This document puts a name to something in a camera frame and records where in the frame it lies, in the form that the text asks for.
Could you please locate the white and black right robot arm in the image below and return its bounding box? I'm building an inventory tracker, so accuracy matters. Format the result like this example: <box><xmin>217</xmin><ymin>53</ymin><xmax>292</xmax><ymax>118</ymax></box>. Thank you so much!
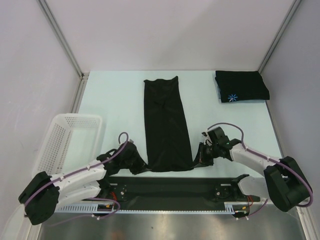
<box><xmin>194</xmin><ymin>124</ymin><xmax>314</xmax><ymax>212</ymax></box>

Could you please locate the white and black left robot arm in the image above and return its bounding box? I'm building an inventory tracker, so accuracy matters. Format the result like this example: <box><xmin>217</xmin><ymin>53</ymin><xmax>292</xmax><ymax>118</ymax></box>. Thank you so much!
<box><xmin>18</xmin><ymin>141</ymin><xmax>149</xmax><ymax>226</ymax></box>

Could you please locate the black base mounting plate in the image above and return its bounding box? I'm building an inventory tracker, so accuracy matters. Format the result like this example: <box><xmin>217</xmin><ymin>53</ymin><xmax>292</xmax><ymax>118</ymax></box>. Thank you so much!
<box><xmin>108</xmin><ymin>176</ymin><xmax>261</xmax><ymax>205</ymax></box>

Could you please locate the white plastic basket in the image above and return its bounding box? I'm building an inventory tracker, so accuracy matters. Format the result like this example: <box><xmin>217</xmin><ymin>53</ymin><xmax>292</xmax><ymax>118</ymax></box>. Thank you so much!
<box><xmin>31</xmin><ymin>113</ymin><xmax>106</xmax><ymax>177</ymax></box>

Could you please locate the folded black t shirt with logo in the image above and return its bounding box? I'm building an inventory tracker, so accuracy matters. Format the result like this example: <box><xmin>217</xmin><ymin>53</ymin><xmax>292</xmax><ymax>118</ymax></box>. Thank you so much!
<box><xmin>215</xmin><ymin>70</ymin><xmax>270</xmax><ymax>103</ymax></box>

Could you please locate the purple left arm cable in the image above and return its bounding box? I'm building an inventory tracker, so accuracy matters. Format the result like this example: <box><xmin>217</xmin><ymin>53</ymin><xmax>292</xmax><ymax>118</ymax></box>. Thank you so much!
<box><xmin>23</xmin><ymin>131</ymin><xmax>131</xmax><ymax>223</ymax></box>

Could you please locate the white slotted cable duct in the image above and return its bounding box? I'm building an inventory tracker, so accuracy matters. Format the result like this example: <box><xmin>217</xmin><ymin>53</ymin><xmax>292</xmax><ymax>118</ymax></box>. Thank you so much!
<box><xmin>55</xmin><ymin>200</ymin><xmax>249</xmax><ymax>215</ymax></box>

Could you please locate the left vertical aluminium post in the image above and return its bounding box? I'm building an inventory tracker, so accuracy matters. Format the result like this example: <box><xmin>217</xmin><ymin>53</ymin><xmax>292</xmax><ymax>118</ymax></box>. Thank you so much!
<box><xmin>37</xmin><ymin>0</ymin><xmax>85</xmax><ymax>78</ymax></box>

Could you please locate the vertical aluminium post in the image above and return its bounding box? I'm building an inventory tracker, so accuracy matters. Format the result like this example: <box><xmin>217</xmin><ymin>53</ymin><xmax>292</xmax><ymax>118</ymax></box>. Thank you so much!
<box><xmin>37</xmin><ymin>0</ymin><xmax>85</xmax><ymax>78</ymax></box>
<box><xmin>257</xmin><ymin>0</ymin><xmax>304</xmax><ymax>74</ymax></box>

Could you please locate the right vertical aluminium post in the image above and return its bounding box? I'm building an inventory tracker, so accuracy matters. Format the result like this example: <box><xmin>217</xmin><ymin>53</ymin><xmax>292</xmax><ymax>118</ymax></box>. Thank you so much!
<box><xmin>257</xmin><ymin>0</ymin><xmax>304</xmax><ymax>74</ymax></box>

